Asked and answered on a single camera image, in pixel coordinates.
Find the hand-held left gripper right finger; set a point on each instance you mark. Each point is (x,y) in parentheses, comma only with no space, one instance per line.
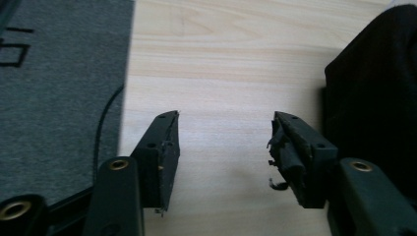
(308,164)

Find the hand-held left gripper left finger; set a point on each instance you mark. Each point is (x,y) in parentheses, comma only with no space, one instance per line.
(159,154)

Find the grey felt mat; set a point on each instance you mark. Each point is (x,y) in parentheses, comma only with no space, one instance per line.
(59,98)

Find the black cloth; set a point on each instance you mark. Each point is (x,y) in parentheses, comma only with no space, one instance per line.
(373,98)

